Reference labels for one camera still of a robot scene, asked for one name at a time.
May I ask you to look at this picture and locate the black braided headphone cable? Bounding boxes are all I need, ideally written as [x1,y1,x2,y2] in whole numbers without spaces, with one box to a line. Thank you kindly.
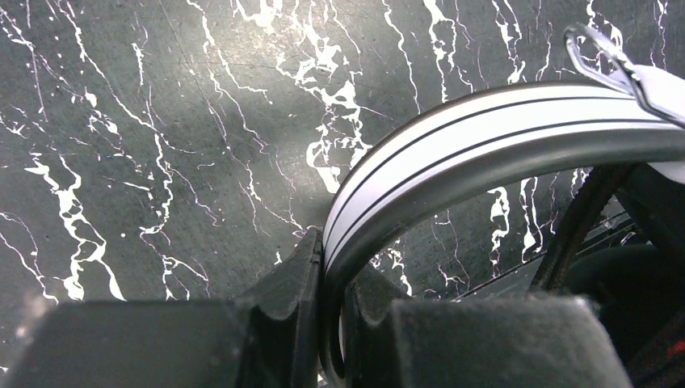
[460,162,685,388]

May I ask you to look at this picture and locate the black and white headphones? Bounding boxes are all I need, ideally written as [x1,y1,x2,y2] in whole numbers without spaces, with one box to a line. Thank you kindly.
[319,23,684,387]

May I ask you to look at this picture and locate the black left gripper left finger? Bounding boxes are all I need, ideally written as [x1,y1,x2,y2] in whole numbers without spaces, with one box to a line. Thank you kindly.
[6,230,321,387]

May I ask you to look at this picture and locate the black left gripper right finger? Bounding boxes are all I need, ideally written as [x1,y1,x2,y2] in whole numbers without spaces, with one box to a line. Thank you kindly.
[344,267,631,387]

